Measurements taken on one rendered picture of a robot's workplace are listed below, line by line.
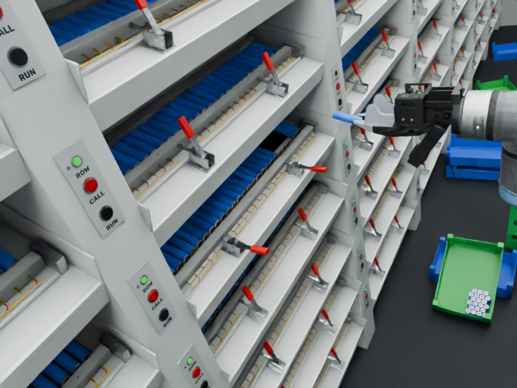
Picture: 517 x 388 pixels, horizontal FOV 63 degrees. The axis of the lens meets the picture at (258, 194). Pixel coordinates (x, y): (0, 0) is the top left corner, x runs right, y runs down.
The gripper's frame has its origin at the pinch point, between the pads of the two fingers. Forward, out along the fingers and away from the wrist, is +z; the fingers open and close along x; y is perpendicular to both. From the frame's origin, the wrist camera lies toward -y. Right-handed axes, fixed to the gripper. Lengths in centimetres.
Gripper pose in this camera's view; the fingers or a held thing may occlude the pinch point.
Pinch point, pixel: (361, 122)
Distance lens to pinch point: 95.6
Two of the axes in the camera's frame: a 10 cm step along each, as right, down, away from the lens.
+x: -5.1, 5.9, -6.3
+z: -8.2, -1.2, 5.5
